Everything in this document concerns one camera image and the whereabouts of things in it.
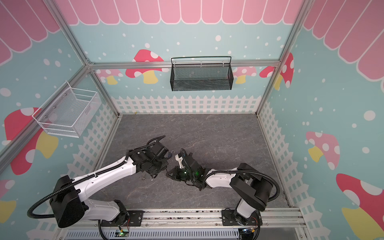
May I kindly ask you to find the teal padlock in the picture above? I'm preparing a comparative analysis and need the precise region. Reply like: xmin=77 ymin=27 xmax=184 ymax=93
xmin=167 ymin=151 xmax=175 ymax=159

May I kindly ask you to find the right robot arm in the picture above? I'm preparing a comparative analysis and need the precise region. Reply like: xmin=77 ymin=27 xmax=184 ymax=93
xmin=167 ymin=149 xmax=281 ymax=225

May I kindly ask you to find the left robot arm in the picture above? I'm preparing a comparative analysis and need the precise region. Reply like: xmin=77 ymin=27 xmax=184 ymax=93
xmin=50 ymin=142 xmax=172 ymax=229

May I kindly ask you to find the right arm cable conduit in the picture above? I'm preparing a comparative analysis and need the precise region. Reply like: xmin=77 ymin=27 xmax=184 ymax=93
xmin=179 ymin=148 xmax=281 ymax=202

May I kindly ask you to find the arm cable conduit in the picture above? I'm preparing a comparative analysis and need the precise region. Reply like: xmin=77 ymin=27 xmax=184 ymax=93
xmin=179 ymin=148 xmax=281 ymax=202
xmin=26 ymin=134 xmax=167 ymax=219

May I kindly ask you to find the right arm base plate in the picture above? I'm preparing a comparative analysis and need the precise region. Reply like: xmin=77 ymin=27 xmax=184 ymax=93
xmin=221 ymin=208 xmax=263 ymax=227

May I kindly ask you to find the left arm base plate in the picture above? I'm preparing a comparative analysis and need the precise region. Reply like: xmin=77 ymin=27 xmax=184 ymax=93
xmin=101 ymin=211 xmax=144 ymax=227

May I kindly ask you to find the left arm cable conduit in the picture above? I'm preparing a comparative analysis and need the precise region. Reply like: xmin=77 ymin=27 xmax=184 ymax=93
xmin=26 ymin=134 xmax=167 ymax=219

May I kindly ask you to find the black mesh wall basket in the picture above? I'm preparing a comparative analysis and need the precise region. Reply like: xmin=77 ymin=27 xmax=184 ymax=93
xmin=170 ymin=56 xmax=234 ymax=92

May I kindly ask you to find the white mesh wall basket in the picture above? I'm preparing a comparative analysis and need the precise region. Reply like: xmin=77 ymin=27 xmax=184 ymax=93
xmin=32 ymin=82 xmax=102 ymax=138

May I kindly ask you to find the aluminium front rail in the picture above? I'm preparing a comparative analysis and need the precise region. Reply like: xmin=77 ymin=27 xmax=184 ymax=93
xmin=56 ymin=207 xmax=310 ymax=230

